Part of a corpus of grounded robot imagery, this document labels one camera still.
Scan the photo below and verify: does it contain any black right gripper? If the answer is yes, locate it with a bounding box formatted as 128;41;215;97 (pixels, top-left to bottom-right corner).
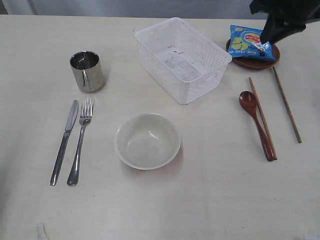
249;0;320;44

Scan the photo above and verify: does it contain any blue chips snack bag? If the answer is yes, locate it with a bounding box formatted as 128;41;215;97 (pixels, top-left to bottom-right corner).
227;25;276;62

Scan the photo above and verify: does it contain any brown wooden plate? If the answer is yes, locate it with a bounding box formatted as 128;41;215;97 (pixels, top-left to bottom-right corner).
232;45;281;70

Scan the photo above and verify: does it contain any brown wooden chopstick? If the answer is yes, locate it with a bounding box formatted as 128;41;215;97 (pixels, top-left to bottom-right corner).
272;66;302;144
248;77;278;160

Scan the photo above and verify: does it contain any red-brown wooden spoon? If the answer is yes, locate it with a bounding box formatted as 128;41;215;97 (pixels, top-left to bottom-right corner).
239;91;274;162

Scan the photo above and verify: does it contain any white perforated plastic basket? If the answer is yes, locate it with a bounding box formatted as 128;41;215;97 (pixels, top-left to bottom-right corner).
135;17;232;105

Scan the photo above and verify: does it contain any white speckled ceramic bowl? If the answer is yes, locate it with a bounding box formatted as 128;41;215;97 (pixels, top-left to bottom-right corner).
114;113;182;171

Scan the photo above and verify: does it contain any shiny steel cup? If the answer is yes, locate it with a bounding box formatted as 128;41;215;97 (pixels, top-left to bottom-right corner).
69;50;106;93

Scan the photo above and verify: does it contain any silver metal fork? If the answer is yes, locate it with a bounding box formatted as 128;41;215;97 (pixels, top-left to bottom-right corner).
67;97;94;187

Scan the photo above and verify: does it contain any silver table knife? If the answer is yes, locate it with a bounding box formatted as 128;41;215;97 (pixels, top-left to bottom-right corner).
50;100;79;186

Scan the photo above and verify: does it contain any grey curtain backdrop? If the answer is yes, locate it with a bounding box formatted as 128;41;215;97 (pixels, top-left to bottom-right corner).
0;0;267;20

